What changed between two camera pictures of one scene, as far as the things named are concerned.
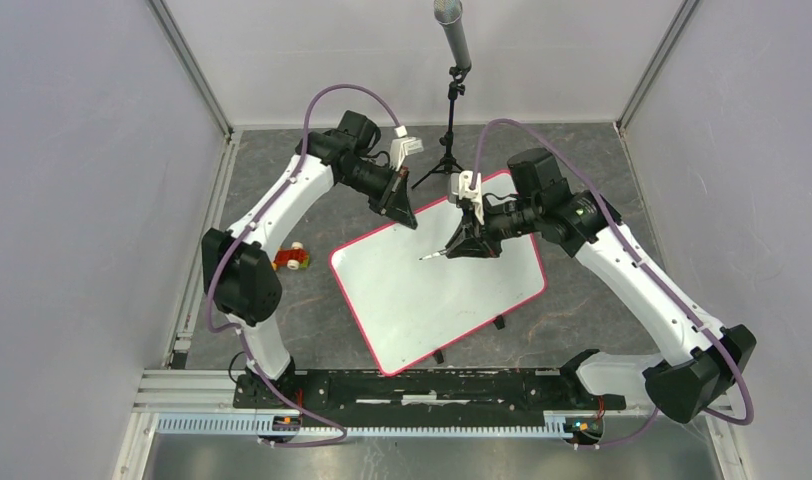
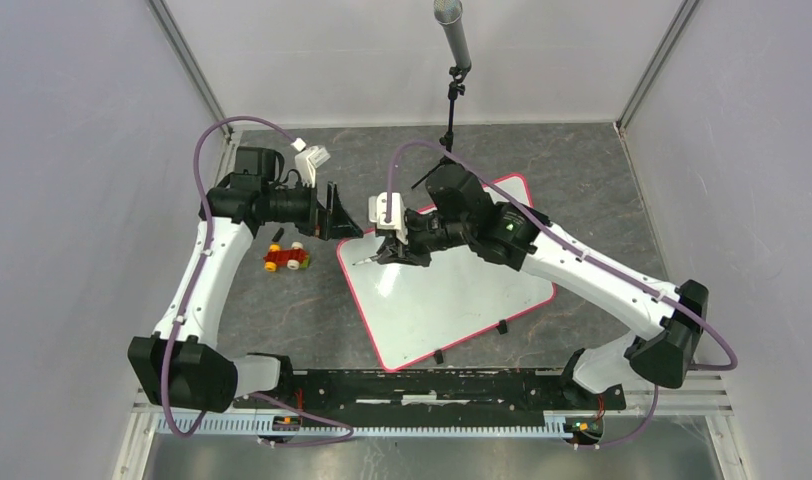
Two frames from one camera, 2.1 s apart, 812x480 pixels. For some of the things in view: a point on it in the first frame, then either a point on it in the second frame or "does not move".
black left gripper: (397, 203) to (339, 224)
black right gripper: (473, 239) to (408, 253)
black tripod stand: (450, 165) does not move
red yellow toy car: (294, 258) does not move
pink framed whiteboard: (405, 308) does not move
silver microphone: (449, 14) does not move
